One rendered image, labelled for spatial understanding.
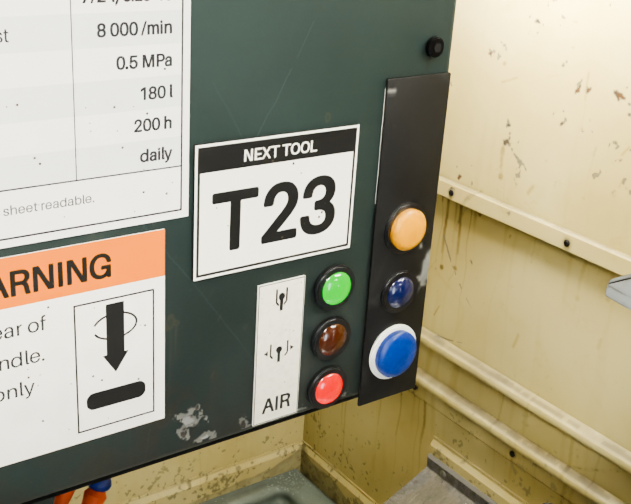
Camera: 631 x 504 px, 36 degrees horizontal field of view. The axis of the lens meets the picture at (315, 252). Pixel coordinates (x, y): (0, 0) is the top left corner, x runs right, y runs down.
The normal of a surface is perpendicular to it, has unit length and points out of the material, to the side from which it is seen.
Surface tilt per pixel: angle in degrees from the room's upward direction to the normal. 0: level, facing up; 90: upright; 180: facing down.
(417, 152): 90
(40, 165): 90
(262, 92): 90
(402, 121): 90
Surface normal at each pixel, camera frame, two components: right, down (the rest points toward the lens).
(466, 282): -0.81, 0.15
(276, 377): 0.58, 0.34
